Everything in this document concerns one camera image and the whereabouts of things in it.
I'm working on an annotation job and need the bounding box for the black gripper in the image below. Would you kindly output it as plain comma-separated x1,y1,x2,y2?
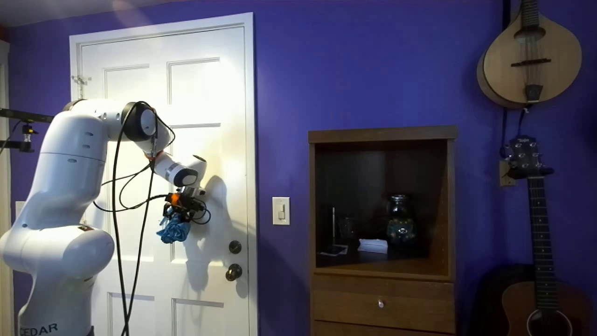
162,188,201,228

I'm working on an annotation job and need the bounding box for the dark round door knob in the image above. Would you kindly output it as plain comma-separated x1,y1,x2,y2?
224,261,244,284

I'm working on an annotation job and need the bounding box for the white panelled door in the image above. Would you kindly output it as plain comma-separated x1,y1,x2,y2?
69,11,259,336

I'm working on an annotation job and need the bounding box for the small metal stand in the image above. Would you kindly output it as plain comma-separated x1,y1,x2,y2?
317,205,351,259

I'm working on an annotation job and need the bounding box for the small white folded item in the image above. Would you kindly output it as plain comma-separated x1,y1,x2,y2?
356,237,392,256

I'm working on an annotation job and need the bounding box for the brown wooden cabinet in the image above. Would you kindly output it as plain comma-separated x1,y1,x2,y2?
306,125,459,336

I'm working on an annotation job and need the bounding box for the dark glass vase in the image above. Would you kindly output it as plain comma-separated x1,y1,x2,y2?
384,190,418,254

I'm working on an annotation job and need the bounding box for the acoustic guitar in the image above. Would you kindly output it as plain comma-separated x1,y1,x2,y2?
470,134,597,336

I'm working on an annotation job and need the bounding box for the hanging wooden mandolin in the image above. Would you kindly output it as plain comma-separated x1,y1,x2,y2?
474,0,586,112

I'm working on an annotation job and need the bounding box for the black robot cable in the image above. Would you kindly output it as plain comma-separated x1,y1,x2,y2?
91,117,214,336

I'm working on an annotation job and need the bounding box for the white light switch plate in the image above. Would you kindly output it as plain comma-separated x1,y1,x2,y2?
270,194,293,228

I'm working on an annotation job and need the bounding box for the black camera arm mount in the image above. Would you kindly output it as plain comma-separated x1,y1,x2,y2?
0,106,56,155

